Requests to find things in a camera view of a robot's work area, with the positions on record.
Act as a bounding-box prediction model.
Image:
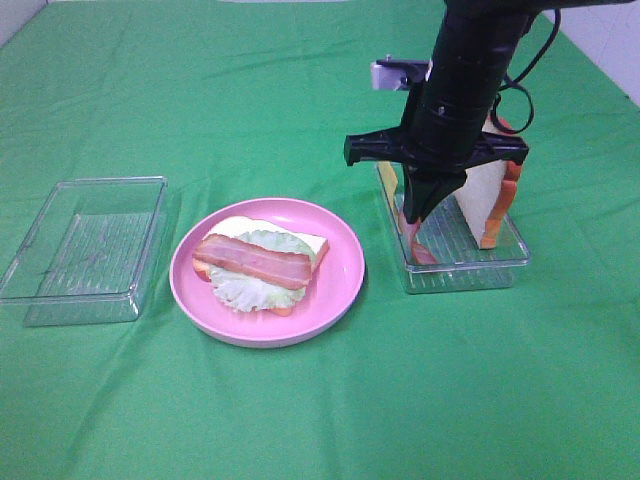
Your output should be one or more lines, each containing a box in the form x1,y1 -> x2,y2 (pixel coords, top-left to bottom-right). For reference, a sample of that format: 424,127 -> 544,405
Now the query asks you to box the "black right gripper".
344,79 -> 529,224

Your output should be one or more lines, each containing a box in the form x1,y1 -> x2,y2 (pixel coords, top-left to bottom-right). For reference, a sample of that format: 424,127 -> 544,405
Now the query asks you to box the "bacon strip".
398,213 -> 438,265
192,234 -> 313,290

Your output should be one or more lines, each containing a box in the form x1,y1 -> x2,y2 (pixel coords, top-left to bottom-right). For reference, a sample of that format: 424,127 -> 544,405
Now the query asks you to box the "white bread slice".
191,215 -> 330,318

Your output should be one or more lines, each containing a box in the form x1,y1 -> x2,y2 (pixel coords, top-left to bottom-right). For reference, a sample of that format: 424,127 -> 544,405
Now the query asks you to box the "green lettuce leaf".
206,229 -> 315,314

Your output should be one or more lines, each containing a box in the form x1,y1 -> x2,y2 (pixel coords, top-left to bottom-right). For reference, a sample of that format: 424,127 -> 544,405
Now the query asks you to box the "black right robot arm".
344,1 -> 579,224

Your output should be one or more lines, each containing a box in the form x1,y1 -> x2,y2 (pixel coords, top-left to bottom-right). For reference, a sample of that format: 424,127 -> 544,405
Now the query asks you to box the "yellow cheese slice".
377,161 -> 398,199

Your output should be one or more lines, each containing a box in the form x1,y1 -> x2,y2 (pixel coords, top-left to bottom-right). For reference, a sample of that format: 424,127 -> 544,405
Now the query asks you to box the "upright bread slice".
451,115 -> 525,251

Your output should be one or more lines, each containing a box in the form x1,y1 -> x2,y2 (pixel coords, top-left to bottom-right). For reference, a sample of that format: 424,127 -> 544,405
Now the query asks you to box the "clear right plastic container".
376,164 -> 531,294

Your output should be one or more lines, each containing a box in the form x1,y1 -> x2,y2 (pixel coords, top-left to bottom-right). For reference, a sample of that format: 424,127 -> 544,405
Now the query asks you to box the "clear plastic container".
1,176 -> 168,327
376,164 -> 531,294

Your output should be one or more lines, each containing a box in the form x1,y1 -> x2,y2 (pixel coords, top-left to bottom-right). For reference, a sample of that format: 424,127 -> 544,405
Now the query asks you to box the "pink round plate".
169,197 -> 365,348

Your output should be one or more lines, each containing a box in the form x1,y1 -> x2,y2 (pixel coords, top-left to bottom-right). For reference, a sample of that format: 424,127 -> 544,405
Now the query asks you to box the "green tablecloth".
1,1 -> 639,479

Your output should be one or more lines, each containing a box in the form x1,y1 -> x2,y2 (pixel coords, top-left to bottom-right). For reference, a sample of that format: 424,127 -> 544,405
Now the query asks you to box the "clear left plastic container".
1,176 -> 168,327

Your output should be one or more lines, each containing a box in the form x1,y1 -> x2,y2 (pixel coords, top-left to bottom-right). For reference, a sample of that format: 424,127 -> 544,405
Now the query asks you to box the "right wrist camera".
370,55 -> 433,91

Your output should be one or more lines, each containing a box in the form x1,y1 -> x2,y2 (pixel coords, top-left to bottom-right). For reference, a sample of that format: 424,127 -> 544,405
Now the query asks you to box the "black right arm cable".
487,7 -> 562,136

